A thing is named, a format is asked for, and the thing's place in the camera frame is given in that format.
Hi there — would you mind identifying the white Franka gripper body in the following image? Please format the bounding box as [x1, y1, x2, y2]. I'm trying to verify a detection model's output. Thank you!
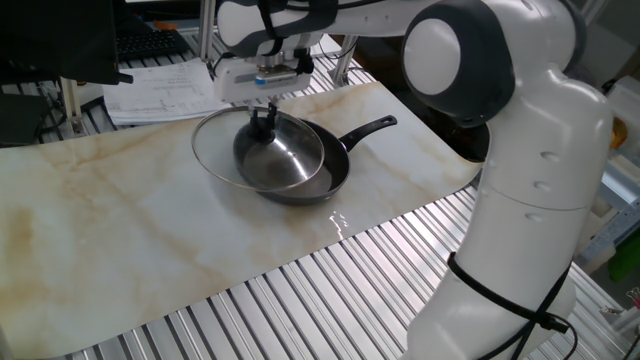
[212, 53, 314, 104]

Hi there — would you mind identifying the glass lid with black knob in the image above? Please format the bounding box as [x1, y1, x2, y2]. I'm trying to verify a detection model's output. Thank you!
[190, 105, 326, 194]

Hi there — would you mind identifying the stack of printed paper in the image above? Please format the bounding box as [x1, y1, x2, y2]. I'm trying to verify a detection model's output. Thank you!
[102, 57, 234, 126]

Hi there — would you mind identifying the black keyboard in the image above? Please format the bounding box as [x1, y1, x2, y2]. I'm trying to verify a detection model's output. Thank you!
[115, 28, 191, 62]

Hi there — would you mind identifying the black frying pan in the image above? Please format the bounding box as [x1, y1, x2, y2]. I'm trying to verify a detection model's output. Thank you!
[232, 114, 399, 206]

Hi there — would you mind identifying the white marble pattern mat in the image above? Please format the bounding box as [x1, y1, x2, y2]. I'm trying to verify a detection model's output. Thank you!
[0, 81, 484, 359]

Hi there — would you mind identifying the black monitor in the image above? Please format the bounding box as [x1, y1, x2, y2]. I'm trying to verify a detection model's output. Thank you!
[0, 0, 134, 86]

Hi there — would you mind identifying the black box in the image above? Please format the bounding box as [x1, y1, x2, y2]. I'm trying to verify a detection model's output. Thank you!
[0, 92, 51, 149]

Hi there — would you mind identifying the white box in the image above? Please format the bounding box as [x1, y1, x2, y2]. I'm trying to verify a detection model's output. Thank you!
[605, 74, 640, 151]

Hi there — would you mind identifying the green object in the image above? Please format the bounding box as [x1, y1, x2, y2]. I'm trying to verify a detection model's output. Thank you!
[607, 227, 640, 282]

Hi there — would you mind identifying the aluminium profile post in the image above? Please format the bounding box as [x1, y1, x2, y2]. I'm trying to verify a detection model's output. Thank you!
[329, 34, 360, 87]
[198, 0, 217, 64]
[59, 77, 84, 136]

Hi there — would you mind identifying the grey metal frame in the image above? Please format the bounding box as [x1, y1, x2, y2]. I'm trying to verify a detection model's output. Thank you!
[574, 159, 640, 271]

